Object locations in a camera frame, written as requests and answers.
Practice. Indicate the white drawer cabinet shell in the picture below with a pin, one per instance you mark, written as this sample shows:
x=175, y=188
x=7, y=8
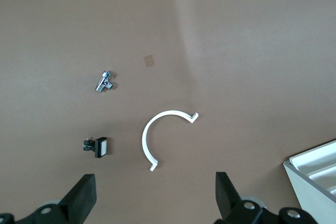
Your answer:
x=302, y=190

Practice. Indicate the white C-shaped plastic clip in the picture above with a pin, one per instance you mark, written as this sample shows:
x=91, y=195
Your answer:
x=144, y=140

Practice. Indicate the small blue electronic component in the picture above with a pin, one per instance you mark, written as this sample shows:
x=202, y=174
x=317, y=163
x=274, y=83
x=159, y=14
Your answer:
x=105, y=82

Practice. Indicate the white plastic drawer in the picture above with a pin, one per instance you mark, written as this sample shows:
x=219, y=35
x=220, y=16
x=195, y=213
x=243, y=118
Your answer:
x=315, y=155
x=328, y=172

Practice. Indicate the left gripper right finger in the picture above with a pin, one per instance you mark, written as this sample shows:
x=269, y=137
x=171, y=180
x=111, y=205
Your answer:
x=228, y=197

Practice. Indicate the brown square tape patch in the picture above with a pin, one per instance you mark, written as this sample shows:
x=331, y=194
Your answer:
x=149, y=61

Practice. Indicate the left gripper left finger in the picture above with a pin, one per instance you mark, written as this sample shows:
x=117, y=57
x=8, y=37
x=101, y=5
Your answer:
x=78, y=197

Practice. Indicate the black push button white face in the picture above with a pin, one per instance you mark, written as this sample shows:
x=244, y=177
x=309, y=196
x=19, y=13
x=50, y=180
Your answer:
x=98, y=147

